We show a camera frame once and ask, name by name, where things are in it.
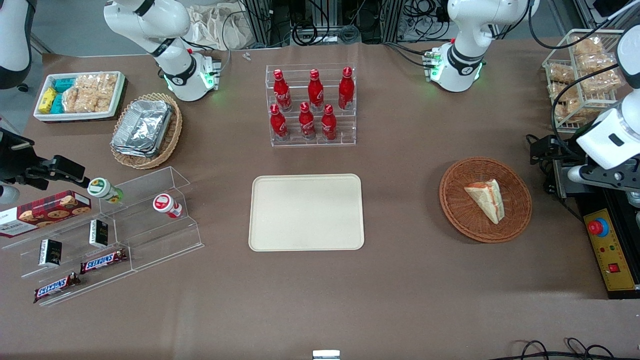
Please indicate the green lidded cup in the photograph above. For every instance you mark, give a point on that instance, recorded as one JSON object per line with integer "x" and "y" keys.
{"x": 102, "y": 189}

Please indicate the white rectangular snack bin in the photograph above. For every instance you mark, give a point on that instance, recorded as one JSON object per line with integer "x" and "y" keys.
{"x": 75, "y": 116}

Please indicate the red cola bottle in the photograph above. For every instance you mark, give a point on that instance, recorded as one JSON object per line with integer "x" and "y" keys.
{"x": 278, "y": 124}
{"x": 346, "y": 91}
{"x": 306, "y": 123}
{"x": 328, "y": 124}
{"x": 315, "y": 92}
{"x": 281, "y": 92}

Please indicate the wrapped pastry pack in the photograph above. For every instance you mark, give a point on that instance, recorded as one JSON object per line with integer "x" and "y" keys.
{"x": 569, "y": 111}
{"x": 602, "y": 82}
{"x": 562, "y": 91}
{"x": 587, "y": 46}
{"x": 597, "y": 62}
{"x": 561, "y": 74}

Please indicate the clear acrylic step shelf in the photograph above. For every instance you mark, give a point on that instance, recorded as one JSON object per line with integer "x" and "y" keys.
{"x": 165, "y": 240}
{"x": 75, "y": 287}

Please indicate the teal snack box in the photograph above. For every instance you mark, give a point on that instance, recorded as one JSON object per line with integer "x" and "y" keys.
{"x": 64, "y": 85}
{"x": 57, "y": 104}

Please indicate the red emergency stop button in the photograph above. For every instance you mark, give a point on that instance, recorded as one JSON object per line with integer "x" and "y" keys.
{"x": 598, "y": 228}

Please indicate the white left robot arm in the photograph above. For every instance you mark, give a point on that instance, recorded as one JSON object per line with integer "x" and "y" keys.
{"x": 460, "y": 65}

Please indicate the red lidded cup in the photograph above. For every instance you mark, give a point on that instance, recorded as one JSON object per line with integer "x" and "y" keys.
{"x": 166, "y": 205}

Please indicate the beige plastic serving tray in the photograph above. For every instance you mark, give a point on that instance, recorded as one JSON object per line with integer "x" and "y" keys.
{"x": 306, "y": 212}

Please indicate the clear bag of rice crackers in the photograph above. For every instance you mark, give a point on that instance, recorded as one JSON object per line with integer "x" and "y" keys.
{"x": 77, "y": 100}
{"x": 102, "y": 87}

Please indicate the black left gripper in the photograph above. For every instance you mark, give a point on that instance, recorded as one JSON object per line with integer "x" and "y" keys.
{"x": 561, "y": 151}

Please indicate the red tartan cookie box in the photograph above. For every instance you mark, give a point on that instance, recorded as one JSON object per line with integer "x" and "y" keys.
{"x": 45, "y": 214}

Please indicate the yellow control panel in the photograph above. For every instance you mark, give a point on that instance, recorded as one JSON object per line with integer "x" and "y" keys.
{"x": 615, "y": 250}

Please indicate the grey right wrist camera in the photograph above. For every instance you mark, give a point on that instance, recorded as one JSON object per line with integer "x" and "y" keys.
{"x": 7, "y": 194}

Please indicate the yellow snack box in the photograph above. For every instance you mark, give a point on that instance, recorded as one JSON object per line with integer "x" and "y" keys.
{"x": 47, "y": 100}

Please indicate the stack of foil trays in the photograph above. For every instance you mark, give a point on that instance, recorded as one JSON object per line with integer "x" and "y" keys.
{"x": 142, "y": 127}

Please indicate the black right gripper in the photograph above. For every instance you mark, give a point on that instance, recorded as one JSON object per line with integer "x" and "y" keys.
{"x": 15, "y": 161}

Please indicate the clear acrylic bottle rack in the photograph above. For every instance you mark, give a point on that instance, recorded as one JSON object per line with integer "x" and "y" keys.
{"x": 345, "y": 143}

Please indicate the snickers chocolate bar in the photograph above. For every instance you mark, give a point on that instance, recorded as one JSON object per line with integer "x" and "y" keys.
{"x": 102, "y": 261}
{"x": 56, "y": 287}

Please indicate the triangular sandwich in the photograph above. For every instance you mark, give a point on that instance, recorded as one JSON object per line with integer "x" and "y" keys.
{"x": 487, "y": 200}

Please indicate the beige cloth bag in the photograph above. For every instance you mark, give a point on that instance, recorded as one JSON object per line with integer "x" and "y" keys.
{"x": 215, "y": 27}

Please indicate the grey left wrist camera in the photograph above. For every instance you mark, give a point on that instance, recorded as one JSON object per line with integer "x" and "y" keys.
{"x": 575, "y": 175}

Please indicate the small black white box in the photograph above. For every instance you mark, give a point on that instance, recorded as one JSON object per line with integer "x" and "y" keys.
{"x": 50, "y": 252}
{"x": 98, "y": 233}

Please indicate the round brown wicker basket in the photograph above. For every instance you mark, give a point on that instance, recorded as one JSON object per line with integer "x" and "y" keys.
{"x": 465, "y": 220}

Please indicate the black equipment base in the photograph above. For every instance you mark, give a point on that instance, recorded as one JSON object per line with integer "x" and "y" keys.
{"x": 592, "y": 200}

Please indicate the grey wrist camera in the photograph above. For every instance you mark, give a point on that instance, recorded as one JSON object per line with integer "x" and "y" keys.
{"x": 575, "y": 175}
{"x": 7, "y": 194}

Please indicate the oval tan wicker basket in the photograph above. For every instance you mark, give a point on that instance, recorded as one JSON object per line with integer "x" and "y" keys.
{"x": 169, "y": 149}

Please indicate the grey metal bracket box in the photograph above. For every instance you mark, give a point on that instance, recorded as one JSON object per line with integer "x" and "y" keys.
{"x": 562, "y": 180}

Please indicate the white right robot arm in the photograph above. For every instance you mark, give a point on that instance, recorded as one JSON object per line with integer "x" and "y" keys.
{"x": 176, "y": 75}

